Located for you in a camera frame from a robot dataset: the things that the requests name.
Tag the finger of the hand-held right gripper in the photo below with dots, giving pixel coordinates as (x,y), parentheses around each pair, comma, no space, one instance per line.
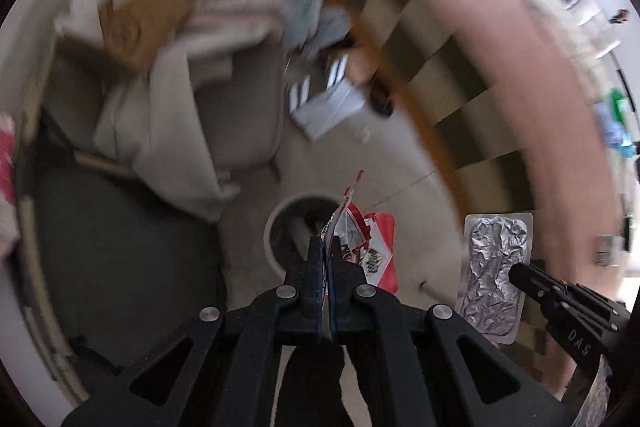
(530,279)

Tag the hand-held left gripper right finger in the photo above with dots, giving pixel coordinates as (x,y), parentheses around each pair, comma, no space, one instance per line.
(337,292)

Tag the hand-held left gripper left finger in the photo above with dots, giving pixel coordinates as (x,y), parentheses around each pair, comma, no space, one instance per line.
(315,287)

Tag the silver foil blister pack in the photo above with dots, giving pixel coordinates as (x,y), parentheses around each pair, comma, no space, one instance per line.
(490,267)

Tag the red white snack wrapper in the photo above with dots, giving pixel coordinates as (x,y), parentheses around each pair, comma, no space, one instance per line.
(381,234)

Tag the white round waste bin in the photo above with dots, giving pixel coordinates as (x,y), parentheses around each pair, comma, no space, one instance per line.
(271,229)

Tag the white patterned cloth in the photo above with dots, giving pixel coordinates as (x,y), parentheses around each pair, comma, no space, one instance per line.
(595,392)

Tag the person's dark trousers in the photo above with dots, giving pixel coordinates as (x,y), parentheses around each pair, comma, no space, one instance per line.
(315,387)

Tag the white envelope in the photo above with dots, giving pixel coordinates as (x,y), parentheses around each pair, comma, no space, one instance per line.
(327,107)

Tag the white striped box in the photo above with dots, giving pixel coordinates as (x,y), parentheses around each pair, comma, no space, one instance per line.
(336,69)
(298,94)

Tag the grey chair with cloths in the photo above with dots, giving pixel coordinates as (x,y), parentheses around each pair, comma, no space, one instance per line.
(165,132)

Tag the table with pink tablecloth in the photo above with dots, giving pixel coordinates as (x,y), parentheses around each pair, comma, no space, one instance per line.
(500,57)

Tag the clear plastic bag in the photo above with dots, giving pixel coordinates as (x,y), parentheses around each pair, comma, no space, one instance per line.
(312,14)

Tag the striped beige cloth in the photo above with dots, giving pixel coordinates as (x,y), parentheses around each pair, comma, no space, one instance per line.
(230,19)

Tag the brown cardboard box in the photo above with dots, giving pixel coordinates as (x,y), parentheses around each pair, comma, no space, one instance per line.
(150,7)

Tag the pink floral paper bag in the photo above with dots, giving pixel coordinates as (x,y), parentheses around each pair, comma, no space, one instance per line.
(6,167)

